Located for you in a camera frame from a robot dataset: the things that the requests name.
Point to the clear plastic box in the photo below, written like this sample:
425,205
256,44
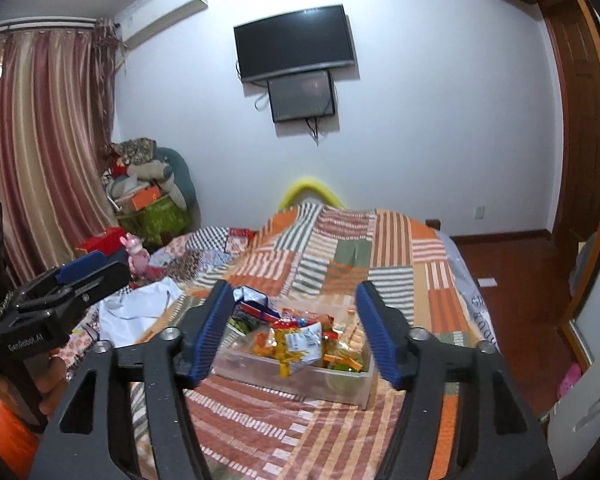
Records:
260,367

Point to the red snack packet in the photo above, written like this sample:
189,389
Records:
305,320

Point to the green snack packet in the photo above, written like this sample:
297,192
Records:
239,324

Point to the white air conditioner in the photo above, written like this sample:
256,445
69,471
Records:
160,12

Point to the white curtain rail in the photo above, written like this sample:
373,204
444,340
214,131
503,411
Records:
35,25

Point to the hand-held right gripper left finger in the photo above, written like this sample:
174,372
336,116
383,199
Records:
212,330

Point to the pink plush toy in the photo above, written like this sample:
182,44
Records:
136,257

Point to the camouflage cloth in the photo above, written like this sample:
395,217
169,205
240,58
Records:
132,150

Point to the orange cardboard box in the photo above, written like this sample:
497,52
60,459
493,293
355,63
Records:
147,197

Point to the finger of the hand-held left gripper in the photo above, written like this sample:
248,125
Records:
105,282
82,265

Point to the yellow snack packet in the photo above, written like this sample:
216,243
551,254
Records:
295,347

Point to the black wall television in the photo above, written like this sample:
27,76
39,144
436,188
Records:
295,42

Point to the pink slipper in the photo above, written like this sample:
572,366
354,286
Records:
570,382

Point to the red box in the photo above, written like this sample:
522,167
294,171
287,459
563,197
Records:
102,240

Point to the small wall monitor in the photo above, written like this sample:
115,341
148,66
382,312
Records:
302,96

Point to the grey printed bed sheet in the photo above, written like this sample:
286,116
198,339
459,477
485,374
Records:
472,300

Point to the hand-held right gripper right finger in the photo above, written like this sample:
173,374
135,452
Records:
380,335

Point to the white wall socket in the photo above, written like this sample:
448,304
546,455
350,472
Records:
478,212

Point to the person's left hand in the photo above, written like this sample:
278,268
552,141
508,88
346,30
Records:
56,380

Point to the wooden door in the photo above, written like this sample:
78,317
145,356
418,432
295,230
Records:
580,135

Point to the white paper sheet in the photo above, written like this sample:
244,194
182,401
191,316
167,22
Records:
486,282

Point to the striped pink curtain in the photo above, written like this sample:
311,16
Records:
40,150

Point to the white small fridge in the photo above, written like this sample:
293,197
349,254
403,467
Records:
587,410

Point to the white plastic bag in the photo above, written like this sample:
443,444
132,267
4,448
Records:
135,310

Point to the yellow green headboard arch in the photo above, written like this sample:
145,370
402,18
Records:
307,185

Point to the floral patchwork quilt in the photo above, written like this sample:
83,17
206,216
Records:
200,250

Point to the blue white snack packet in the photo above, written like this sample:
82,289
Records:
252,302

